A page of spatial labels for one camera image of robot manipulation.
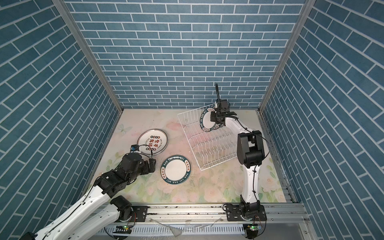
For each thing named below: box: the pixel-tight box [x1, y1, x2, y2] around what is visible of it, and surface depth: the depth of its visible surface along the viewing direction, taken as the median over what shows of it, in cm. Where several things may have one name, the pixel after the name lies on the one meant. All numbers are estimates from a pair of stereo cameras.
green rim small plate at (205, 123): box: [199, 108, 224, 132], surface depth 110 cm
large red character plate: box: [137, 129, 169, 155], surface depth 101 cm
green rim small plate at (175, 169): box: [160, 155, 192, 185], surface depth 89 cm
